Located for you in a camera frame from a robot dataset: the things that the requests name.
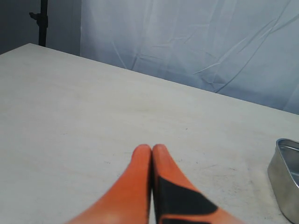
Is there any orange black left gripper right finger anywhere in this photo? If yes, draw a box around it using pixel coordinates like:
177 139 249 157
152 144 242 224

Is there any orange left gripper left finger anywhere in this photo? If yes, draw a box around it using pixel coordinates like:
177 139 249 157
68 144 151 224

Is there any steel two-compartment lunch box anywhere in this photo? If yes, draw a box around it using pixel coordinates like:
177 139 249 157
267 139 299 224

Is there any white backdrop cloth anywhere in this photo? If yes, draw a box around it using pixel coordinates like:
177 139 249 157
80 0 299 114

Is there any black light stand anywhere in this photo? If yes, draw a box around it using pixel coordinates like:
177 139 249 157
29 0 49 47

